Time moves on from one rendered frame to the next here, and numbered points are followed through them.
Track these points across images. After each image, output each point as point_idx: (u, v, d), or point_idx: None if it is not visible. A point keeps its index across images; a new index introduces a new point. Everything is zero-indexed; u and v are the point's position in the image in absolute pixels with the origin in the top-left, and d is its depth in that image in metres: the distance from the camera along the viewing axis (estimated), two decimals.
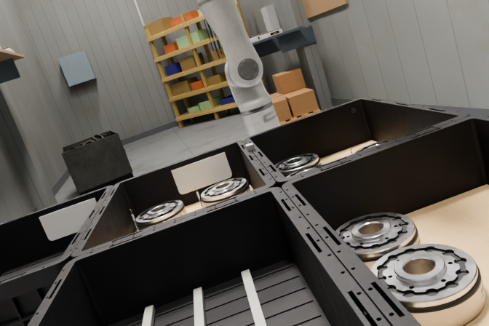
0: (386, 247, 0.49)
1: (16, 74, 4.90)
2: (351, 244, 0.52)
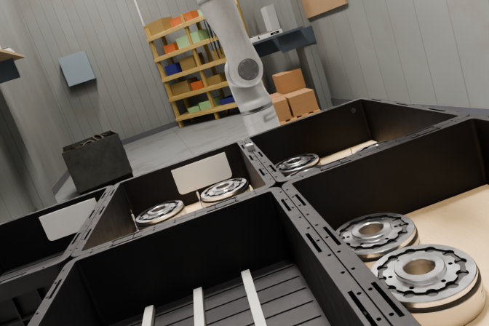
0: (386, 247, 0.49)
1: (16, 74, 4.90)
2: (351, 244, 0.52)
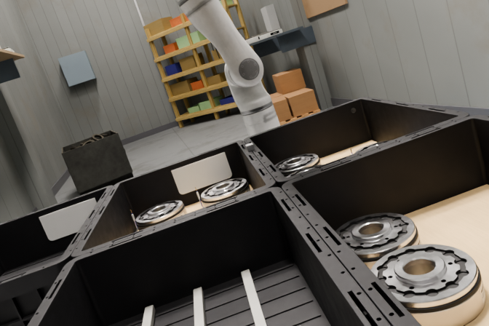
0: (386, 247, 0.49)
1: (16, 74, 4.90)
2: (351, 244, 0.52)
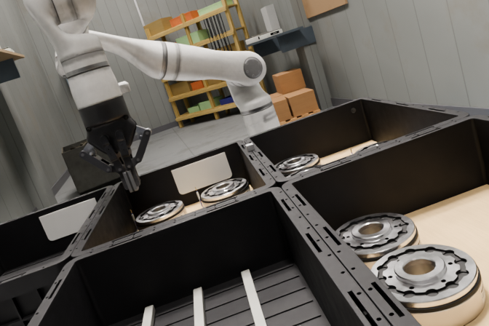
0: (386, 247, 0.49)
1: (16, 74, 4.90)
2: (351, 244, 0.52)
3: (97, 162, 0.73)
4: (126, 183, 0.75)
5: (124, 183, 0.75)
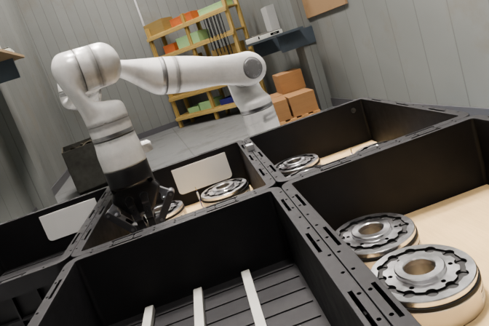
0: (386, 247, 0.49)
1: (16, 74, 4.90)
2: (351, 244, 0.52)
3: (121, 223, 0.75)
4: None
5: None
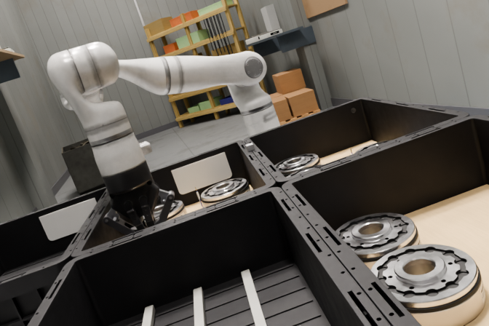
0: (386, 247, 0.49)
1: (16, 74, 4.90)
2: (351, 244, 0.52)
3: (121, 228, 0.73)
4: None
5: None
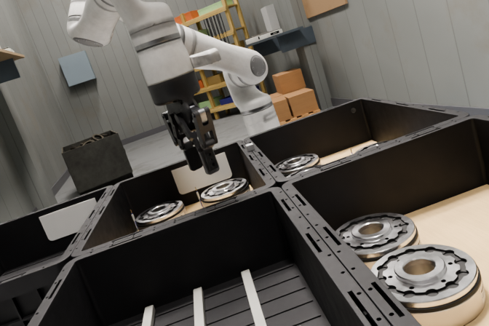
0: (386, 247, 0.49)
1: (16, 74, 4.90)
2: (351, 244, 0.52)
3: (169, 131, 0.73)
4: (187, 161, 0.73)
5: (188, 159, 0.73)
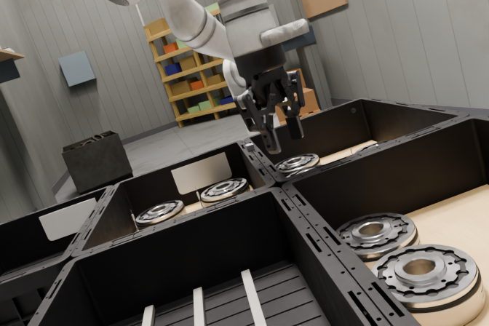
0: (386, 247, 0.49)
1: (16, 74, 4.90)
2: (351, 244, 0.52)
3: None
4: (290, 128, 0.72)
5: (293, 126, 0.72)
